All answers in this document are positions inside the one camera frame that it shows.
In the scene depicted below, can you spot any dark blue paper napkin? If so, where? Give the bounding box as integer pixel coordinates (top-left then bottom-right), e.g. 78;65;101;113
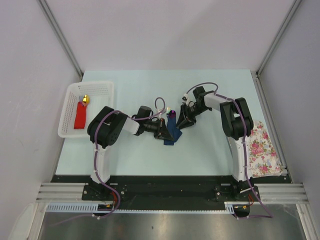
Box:
163;117;183;146

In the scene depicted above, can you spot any gold metal spoon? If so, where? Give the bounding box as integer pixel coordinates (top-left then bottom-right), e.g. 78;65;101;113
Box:
81;94;90;106

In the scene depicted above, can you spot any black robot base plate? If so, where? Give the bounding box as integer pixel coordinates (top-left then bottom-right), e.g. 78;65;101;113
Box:
51;175;291;216

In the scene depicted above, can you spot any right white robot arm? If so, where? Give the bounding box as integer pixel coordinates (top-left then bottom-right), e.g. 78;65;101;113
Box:
176;86;254;182

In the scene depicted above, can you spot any floral plastic tray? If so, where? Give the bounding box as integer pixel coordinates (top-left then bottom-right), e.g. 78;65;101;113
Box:
248;120;285;178

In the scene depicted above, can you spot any white plastic basket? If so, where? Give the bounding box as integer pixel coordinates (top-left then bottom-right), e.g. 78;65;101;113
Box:
57;80;115;138

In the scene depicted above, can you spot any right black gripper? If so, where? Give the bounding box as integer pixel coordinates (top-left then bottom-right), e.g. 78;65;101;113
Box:
175;103;210;130

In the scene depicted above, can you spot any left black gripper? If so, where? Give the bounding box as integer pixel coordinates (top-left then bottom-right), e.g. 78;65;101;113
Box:
143;118;173;141

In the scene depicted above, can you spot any purple metal spoon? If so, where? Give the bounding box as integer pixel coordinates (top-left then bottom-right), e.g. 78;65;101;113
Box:
168;110;176;119

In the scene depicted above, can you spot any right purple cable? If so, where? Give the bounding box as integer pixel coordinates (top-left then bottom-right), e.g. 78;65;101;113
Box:
182;82;274;219

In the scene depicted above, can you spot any red rolled napkin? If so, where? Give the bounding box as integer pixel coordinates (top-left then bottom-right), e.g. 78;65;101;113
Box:
73;101;87;130

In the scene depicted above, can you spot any white slotted cable duct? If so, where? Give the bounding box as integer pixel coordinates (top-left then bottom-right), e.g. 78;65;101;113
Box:
46;202;99;213

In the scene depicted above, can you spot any aluminium frame rail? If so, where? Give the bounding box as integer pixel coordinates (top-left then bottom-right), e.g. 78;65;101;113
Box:
36;182;309;204

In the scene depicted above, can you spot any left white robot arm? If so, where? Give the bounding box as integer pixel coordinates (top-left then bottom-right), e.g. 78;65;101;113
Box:
87;106;174;200

